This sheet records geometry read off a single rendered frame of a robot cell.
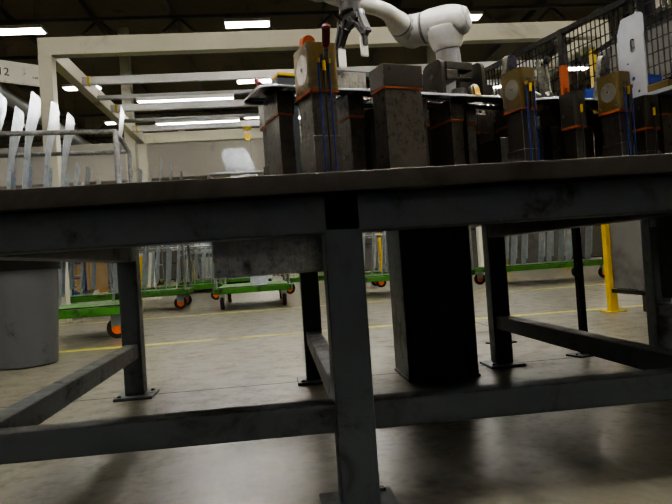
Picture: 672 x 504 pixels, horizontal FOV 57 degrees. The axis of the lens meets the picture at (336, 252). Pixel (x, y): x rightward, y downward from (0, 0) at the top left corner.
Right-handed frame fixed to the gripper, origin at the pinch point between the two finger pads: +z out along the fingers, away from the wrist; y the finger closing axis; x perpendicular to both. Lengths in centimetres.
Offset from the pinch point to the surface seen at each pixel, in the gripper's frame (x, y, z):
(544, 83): 65, 29, 10
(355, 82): -13.3, 18.8, 14.7
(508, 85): 18, 53, 22
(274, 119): -47, 27, 30
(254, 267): -62, 39, 70
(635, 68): 89, 49, 8
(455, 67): 28.2, 20.9, 6.1
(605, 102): 52, 61, 27
